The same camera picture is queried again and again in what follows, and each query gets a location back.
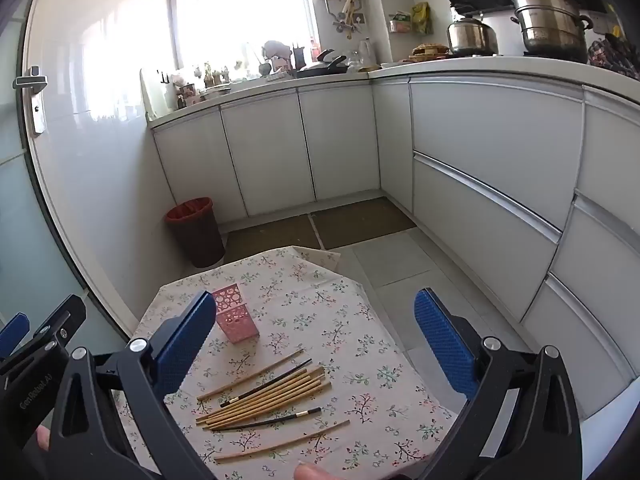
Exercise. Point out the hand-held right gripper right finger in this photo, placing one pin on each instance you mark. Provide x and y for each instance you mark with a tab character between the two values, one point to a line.
444	345

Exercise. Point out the gas stove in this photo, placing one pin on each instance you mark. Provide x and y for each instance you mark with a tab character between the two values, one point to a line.
510	55

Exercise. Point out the frosted glass door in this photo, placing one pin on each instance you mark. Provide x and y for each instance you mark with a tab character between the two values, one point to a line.
20	220

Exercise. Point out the white kitchen cabinets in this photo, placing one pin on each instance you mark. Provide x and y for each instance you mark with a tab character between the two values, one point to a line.
500	130

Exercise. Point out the red trash bin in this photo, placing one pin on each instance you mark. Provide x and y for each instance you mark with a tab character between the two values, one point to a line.
197	240

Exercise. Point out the black chopstick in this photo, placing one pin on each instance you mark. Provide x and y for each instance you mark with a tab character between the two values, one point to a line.
250	425
270	381

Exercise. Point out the plaid cloth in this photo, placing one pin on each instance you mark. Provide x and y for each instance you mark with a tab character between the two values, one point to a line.
615	55

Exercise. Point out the bundle of wooden chopsticks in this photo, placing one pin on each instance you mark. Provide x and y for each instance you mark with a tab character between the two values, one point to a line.
270	400

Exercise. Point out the stainless steel kettle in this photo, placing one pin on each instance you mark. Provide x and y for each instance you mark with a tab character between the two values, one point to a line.
470	35

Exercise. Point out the pink perforated utensil holder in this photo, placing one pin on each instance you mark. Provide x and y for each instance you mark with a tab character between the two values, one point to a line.
235	327

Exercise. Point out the black frying pan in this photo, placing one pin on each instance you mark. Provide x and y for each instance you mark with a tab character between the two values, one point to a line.
320	69

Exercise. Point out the white kitchen countertop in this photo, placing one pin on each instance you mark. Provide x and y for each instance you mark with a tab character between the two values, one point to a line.
450	66

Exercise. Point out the metal bowl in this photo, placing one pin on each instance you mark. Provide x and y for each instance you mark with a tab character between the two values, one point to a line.
215	93

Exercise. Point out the floral tablecloth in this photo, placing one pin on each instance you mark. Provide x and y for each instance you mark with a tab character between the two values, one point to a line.
340	360

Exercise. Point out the white cutting board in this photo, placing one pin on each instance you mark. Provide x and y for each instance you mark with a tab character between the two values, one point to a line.
155	95

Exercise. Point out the small wall rack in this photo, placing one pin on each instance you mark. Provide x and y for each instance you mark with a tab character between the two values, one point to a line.
400	22

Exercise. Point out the person's left hand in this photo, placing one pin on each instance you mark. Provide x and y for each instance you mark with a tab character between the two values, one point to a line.
43	439

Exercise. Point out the clear glass jar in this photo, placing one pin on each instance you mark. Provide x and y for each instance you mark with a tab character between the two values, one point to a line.
366	52

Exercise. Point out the wooden chopstick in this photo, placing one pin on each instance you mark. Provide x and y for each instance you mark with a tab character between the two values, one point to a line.
280	444
250	375

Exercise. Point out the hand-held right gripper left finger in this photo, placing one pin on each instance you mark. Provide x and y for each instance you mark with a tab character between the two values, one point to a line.
186	345

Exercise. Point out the kitchen window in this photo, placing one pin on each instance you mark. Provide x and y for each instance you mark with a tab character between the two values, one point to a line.
225	10

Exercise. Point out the stainless steel steamer pot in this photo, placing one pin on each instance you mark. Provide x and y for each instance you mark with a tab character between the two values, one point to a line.
550	25

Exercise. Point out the plate of food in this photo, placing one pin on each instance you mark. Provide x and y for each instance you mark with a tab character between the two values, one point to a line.
429	50

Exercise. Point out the yellow bag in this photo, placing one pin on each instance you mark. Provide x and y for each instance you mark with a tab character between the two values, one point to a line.
422	17

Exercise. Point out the person's right hand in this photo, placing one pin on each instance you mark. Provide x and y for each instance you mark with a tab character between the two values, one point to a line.
315	472

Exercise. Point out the brown floor mat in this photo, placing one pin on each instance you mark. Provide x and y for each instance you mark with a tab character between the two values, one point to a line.
270	237
360	222

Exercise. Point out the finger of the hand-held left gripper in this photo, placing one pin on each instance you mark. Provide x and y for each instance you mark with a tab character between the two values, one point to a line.
67	317
12	332

